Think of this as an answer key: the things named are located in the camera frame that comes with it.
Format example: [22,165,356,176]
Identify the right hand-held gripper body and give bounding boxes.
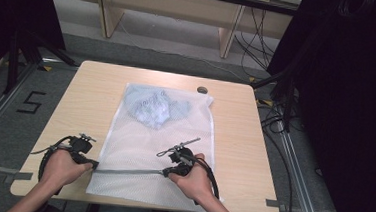
[154,134,203,179]

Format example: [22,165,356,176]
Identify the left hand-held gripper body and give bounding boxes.
[66,131,98,166]

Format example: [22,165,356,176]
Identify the white mesh laundry bag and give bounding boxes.
[84,79,221,212]

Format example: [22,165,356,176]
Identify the person's right hand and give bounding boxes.
[165,150,220,206]

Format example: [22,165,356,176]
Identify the person's left hand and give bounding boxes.
[38,147,95,197]

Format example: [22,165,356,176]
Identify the light blue printed garment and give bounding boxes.
[120,86,193,132]

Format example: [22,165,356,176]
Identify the grey tape strip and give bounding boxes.
[264,198,288,212]
[2,169,34,186]

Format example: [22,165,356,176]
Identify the black metal stand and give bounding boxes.
[1,28,83,100]
[247,66,301,135]

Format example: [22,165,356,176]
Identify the black curtain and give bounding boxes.
[0,0,69,93]
[256,0,376,212]

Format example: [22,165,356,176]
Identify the light wooden desk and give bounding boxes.
[39,0,306,65]

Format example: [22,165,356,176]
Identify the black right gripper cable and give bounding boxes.
[179,153,225,202]

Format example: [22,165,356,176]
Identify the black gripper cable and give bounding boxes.
[27,132,74,187]
[179,153,225,202]

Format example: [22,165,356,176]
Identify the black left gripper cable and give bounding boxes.
[27,132,74,187]

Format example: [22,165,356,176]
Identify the black floor cables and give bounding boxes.
[249,99,302,212]

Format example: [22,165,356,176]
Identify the black hanging cable bundle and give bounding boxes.
[230,5,280,80]

